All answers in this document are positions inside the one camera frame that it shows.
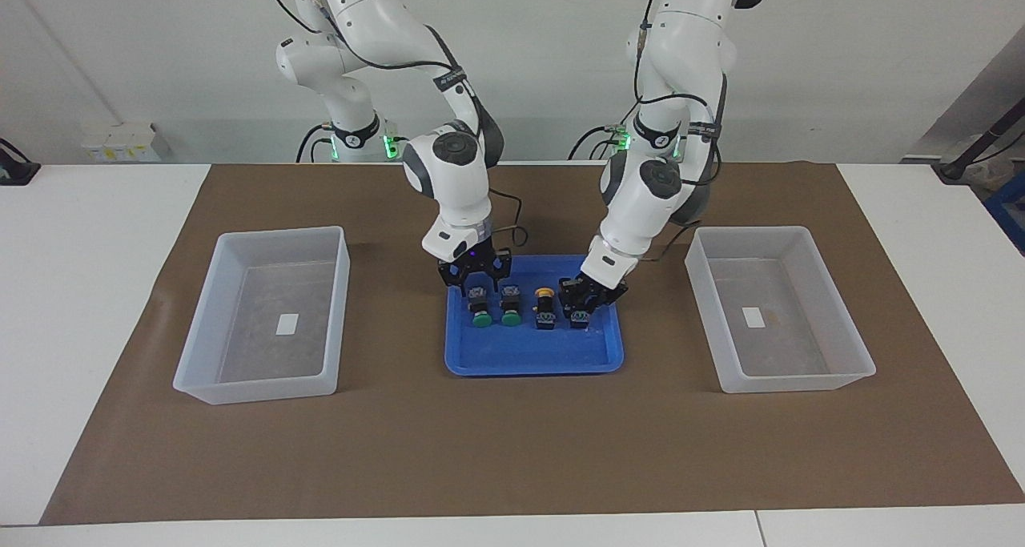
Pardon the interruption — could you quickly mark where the translucent white plastic box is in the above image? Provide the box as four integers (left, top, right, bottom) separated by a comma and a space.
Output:
685, 226, 877, 394
172, 226, 352, 406

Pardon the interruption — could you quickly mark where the blue plastic crate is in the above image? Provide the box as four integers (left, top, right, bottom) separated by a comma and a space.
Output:
983, 171, 1025, 255

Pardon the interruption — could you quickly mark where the black clamp mount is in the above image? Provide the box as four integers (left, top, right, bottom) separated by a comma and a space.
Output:
0, 137, 41, 186

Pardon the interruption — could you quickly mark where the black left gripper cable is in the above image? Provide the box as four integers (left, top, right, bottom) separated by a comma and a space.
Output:
633, 0, 726, 259

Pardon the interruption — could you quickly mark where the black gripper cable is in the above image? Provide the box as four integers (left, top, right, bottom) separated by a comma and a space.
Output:
633, 0, 726, 259
269, 0, 529, 248

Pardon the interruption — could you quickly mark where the black stand pole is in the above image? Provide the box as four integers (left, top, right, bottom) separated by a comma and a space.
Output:
933, 99, 1025, 181

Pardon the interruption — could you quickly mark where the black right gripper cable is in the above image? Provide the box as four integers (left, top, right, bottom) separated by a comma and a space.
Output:
269, 0, 529, 248

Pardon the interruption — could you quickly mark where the row of white cartons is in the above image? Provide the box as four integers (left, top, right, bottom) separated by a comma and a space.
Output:
80, 123, 165, 163

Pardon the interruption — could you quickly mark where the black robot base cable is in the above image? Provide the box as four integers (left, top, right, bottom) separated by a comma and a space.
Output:
295, 123, 333, 163
569, 125, 621, 161

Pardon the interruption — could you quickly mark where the brown paper table mat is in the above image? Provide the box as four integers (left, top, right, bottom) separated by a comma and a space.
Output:
40, 161, 1025, 525

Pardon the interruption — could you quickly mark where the blue plastic tray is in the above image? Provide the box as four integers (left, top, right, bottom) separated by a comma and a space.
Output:
444, 255, 625, 377

